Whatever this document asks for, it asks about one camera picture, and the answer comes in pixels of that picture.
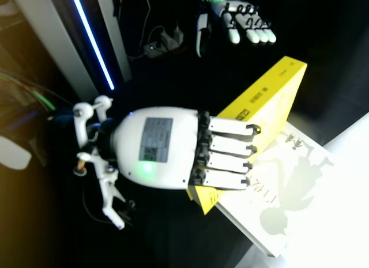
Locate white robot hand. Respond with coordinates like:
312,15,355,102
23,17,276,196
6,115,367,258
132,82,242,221
114,106,262,191
197,0,277,58

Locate yellow book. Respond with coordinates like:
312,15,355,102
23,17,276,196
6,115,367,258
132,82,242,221
186,55,308,216

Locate white plug adapter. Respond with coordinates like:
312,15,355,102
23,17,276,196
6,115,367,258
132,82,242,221
160,22,185,50

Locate white power strip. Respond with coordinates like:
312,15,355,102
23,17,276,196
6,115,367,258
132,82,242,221
143,37,185,59

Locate black table cloth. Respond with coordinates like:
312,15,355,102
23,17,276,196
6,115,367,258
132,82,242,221
57,0,369,268

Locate white book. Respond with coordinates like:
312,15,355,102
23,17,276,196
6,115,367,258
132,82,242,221
215,125,335,258

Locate blue white light strip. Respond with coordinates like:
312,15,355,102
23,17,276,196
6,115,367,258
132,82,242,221
70,0,115,90

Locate white robot column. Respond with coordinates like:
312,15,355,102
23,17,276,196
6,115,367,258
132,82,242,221
10,0,133,103

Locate white cable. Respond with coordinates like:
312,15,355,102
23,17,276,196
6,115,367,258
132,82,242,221
126,0,152,60
148,25,165,47

